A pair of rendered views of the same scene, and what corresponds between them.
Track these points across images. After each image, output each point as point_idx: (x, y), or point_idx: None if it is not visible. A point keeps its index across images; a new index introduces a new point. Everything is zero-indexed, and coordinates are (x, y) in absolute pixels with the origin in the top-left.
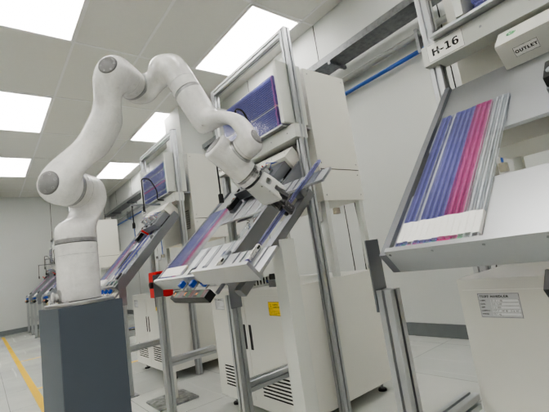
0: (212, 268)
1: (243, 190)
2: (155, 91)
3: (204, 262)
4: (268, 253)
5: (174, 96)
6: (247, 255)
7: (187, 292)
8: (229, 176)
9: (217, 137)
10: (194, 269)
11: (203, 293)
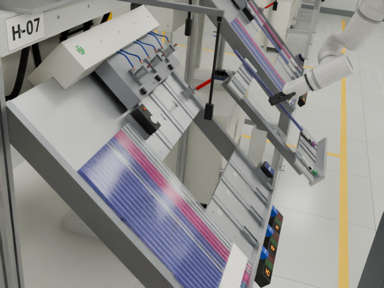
0: (326, 158)
1: (152, 88)
2: None
3: (240, 210)
4: (307, 131)
5: (382, 19)
6: (303, 142)
7: (271, 244)
8: (330, 84)
9: (345, 55)
10: (246, 228)
11: (279, 216)
